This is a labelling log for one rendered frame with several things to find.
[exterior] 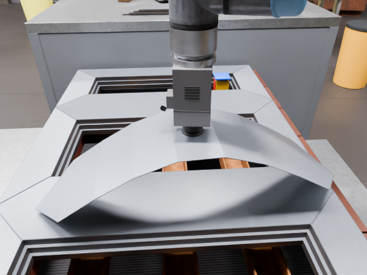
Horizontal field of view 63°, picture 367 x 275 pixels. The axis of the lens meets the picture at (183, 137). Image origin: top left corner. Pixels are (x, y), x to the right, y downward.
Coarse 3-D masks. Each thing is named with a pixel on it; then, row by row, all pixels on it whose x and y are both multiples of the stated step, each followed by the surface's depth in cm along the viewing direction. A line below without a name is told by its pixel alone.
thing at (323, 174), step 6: (294, 144) 71; (300, 150) 70; (306, 156) 69; (312, 162) 68; (318, 162) 70; (318, 168) 66; (318, 174) 63; (324, 174) 65; (324, 180) 62; (330, 180) 64; (330, 186) 61
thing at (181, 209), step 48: (144, 192) 67; (192, 192) 67; (240, 192) 67; (288, 192) 67; (48, 240) 57; (96, 240) 58; (144, 240) 59; (192, 240) 59; (240, 240) 60; (288, 240) 60
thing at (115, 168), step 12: (120, 132) 64; (132, 132) 62; (108, 144) 63; (120, 144) 61; (132, 144) 58; (108, 156) 60; (120, 156) 57; (132, 156) 55; (108, 168) 56; (120, 168) 54; (132, 168) 52; (108, 180) 53; (120, 180) 51; (96, 192) 53; (108, 192) 51
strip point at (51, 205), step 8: (72, 168) 65; (64, 176) 65; (56, 184) 64; (64, 184) 62; (48, 192) 64; (56, 192) 62; (64, 192) 59; (48, 200) 61; (56, 200) 59; (40, 208) 61; (48, 208) 59; (56, 208) 57; (48, 216) 57; (56, 216) 55
